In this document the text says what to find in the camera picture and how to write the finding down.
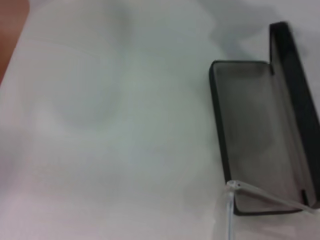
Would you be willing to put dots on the clear white-framed glasses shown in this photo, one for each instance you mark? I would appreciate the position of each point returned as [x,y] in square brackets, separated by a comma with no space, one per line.
[231,185]

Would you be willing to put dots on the black glasses case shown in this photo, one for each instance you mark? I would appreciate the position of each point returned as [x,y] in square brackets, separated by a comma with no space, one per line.
[250,125]

